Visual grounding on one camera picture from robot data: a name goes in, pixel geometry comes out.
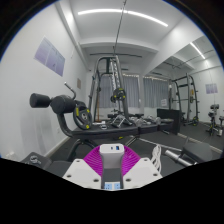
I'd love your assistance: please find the grey smith machine rack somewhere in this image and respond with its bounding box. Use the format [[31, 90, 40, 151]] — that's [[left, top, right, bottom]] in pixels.
[[87, 55, 132, 125]]

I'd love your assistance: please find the grey window curtain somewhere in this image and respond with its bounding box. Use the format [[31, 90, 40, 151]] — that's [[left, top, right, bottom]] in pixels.
[[99, 74, 141, 110]]

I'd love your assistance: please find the metal key bunch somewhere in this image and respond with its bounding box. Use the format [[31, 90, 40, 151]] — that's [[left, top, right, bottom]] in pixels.
[[29, 155, 41, 165]]

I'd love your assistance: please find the weight plate on rack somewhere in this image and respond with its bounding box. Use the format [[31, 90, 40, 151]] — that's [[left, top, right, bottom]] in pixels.
[[111, 87, 127, 104]]

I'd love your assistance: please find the long ceiling light strip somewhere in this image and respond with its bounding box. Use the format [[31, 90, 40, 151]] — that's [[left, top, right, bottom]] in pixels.
[[189, 41, 206, 61], [77, 8, 169, 28]]

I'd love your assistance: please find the small purple wall poster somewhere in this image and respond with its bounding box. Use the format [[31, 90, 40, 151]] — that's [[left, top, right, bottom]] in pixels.
[[204, 83, 219, 95]]

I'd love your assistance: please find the coiled white power cable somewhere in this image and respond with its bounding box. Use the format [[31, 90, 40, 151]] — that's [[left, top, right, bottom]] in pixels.
[[150, 144, 163, 166]]

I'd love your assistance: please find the black power rack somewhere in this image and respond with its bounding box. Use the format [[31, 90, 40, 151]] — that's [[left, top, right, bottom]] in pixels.
[[170, 73, 200, 126]]

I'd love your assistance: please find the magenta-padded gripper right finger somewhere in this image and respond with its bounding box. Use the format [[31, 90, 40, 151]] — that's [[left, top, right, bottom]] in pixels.
[[120, 148, 164, 190]]

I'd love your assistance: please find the black padded weight bench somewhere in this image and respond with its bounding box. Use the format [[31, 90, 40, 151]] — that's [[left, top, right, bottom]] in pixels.
[[21, 138, 224, 178]]

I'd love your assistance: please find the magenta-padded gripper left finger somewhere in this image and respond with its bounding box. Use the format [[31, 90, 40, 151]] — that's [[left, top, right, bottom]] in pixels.
[[63, 146, 104, 190]]

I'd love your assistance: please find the black bench with roller pads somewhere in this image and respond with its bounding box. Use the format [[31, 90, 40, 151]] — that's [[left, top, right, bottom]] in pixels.
[[29, 91, 183, 162]]

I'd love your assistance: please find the silver barbell bar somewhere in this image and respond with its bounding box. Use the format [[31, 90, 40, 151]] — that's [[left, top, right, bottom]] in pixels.
[[164, 149, 195, 167]]

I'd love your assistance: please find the black yellow weight plate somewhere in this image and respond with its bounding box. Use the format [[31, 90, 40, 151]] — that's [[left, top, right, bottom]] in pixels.
[[72, 104, 93, 130]]

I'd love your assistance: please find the black exercise machine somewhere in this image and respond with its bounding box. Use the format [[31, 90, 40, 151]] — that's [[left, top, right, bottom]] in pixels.
[[206, 103, 224, 136]]

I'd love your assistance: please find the small white charger block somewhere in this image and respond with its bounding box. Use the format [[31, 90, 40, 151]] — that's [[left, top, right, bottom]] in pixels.
[[99, 143, 125, 184]]

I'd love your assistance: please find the group of floor dumbbells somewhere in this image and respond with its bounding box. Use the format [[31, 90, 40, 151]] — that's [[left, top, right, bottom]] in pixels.
[[129, 113, 163, 126]]

